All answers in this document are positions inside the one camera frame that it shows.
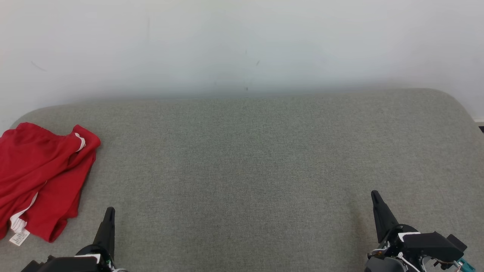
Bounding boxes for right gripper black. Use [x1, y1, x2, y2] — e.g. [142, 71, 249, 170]
[369, 190, 420, 272]

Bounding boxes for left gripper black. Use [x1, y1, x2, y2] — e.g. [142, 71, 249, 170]
[75, 207, 116, 272]

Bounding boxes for red jersey white sleeves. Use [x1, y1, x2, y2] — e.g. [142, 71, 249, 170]
[0, 144, 97, 247]

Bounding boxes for grey fabric sofa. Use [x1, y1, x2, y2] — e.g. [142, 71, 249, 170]
[0, 88, 484, 272]

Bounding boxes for thin white cable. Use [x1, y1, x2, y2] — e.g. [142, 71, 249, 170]
[396, 252, 421, 272]

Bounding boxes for teal cable connector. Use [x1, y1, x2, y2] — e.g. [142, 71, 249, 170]
[457, 258, 476, 272]

